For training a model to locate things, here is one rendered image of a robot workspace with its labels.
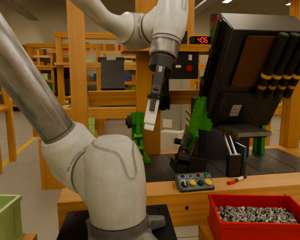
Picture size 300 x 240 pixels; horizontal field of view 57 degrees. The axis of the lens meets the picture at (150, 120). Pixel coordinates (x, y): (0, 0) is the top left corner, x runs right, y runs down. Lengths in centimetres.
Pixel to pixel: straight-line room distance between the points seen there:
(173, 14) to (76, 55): 89
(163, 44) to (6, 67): 42
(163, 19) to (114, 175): 47
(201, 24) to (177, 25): 1118
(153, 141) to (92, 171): 105
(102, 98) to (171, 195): 81
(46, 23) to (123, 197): 1115
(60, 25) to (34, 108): 1083
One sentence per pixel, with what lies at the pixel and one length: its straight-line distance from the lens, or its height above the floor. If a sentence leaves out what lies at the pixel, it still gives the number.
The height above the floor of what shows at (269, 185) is 90.
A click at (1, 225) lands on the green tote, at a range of 104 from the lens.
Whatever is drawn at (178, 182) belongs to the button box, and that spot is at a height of 93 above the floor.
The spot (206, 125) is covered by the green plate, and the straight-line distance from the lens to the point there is 139.
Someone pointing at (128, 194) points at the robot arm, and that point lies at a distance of 70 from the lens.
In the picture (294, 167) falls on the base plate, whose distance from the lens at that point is 165.
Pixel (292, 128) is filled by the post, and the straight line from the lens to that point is 209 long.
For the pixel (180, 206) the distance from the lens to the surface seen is 120.
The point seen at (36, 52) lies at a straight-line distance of 1095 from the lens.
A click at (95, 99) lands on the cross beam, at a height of 123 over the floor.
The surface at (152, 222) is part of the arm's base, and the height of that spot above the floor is 98.
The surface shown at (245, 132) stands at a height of 113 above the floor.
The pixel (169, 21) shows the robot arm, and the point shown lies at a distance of 85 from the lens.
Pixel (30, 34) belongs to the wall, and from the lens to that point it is 1178.
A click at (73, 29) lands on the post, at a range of 165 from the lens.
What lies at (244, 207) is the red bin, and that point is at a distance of 115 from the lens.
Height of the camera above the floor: 139
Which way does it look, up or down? 10 degrees down
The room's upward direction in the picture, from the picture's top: straight up
